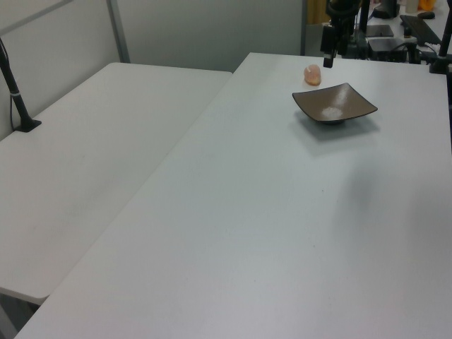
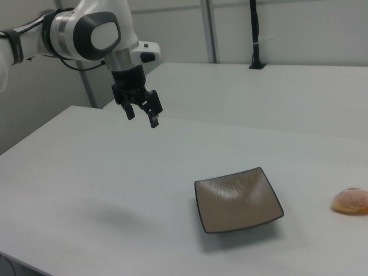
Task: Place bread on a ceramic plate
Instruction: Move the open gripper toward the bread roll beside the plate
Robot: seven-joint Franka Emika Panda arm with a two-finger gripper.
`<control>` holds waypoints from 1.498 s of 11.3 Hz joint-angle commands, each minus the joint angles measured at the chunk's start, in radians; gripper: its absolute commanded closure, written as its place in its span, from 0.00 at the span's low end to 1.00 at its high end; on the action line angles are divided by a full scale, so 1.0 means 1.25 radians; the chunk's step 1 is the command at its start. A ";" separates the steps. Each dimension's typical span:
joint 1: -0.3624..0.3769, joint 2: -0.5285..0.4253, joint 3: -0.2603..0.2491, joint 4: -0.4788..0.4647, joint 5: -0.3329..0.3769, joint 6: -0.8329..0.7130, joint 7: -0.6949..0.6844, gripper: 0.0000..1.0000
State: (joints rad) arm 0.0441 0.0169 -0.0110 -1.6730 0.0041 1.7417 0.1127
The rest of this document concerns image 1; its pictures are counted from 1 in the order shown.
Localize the small black tray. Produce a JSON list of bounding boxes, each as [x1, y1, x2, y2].
[[366, 24, 395, 38]]

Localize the black camera stand with clamp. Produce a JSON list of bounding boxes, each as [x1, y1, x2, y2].
[[428, 25, 452, 75]]

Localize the yellow wooden cabinet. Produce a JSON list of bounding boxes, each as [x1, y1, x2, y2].
[[307, 0, 335, 25]]

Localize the grey partition frame post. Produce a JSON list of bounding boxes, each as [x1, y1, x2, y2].
[[105, 0, 131, 64]]

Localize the brown square ceramic plate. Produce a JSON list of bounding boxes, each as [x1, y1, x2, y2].
[[292, 83, 379, 127]]

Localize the black computer keyboard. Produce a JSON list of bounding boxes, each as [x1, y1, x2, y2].
[[399, 14, 443, 45]]

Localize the black camera stand pole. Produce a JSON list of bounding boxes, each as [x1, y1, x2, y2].
[[0, 37, 42, 133]]

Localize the orange bread roll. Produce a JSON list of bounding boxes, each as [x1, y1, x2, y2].
[[304, 64, 322, 86]]

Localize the grey partition edge post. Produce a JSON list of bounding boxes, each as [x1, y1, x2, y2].
[[299, 0, 309, 57]]

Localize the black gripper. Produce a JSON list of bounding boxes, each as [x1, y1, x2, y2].
[[320, 0, 364, 69]]

